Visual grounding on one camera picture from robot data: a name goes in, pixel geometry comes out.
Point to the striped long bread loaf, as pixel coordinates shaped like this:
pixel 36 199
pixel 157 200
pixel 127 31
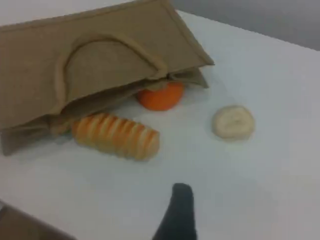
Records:
pixel 117 136

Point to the cream round bun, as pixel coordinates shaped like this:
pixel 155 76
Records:
pixel 233 122

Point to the orange toy fruit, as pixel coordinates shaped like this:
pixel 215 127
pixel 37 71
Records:
pixel 161 97

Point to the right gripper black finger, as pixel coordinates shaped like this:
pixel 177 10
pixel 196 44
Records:
pixel 180 215

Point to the brown jute tote bag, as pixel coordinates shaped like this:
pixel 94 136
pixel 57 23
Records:
pixel 100 57

